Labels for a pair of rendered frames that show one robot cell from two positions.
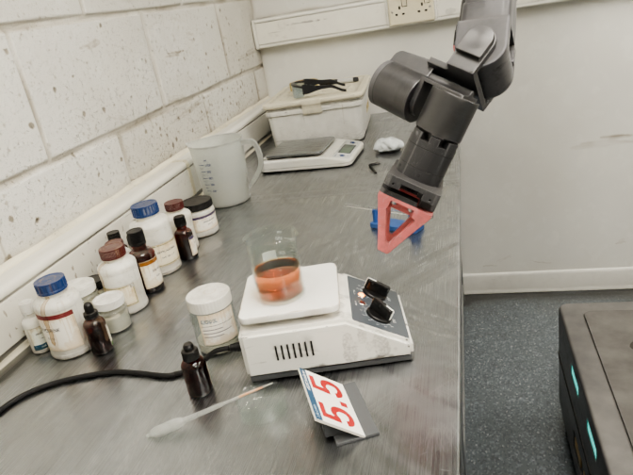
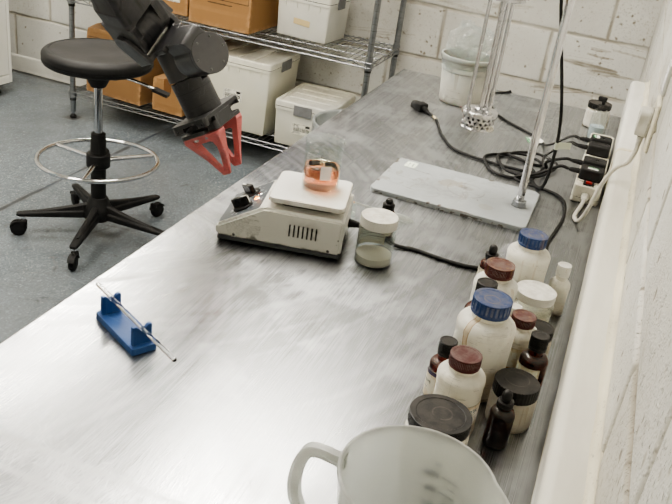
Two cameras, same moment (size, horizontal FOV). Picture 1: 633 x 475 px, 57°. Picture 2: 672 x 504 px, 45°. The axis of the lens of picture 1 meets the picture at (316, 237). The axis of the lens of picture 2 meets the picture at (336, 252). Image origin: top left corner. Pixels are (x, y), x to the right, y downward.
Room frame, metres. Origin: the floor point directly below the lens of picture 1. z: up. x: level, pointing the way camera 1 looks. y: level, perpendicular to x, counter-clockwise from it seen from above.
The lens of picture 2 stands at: (1.84, 0.11, 1.34)
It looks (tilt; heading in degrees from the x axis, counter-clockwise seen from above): 27 degrees down; 181
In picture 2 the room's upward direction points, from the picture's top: 8 degrees clockwise
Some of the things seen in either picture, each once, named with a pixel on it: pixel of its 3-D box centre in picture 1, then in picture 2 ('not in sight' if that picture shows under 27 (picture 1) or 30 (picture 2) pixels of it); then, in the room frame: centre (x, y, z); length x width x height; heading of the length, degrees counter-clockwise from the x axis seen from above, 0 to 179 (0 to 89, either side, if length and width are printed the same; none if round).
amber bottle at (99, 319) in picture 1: (95, 326); (488, 267); (0.73, 0.33, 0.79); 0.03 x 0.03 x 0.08
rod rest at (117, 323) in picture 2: (396, 219); (125, 321); (0.99, -0.15, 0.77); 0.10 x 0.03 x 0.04; 45
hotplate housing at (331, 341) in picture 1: (316, 319); (293, 213); (0.64, 0.02, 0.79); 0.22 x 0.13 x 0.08; 86
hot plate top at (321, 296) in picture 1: (290, 291); (312, 191); (0.64, 0.04, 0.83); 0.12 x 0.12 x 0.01; 86
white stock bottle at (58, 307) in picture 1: (61, 314); (525, 268); (0.75, 0.38, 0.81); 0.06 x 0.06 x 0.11
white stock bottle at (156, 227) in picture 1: (153, 237); (481, 342); (0.99, 0.29, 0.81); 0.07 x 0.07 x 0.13
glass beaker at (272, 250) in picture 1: (278, 266); (321, 164); (0.63, 0.05, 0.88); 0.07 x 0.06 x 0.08; 58
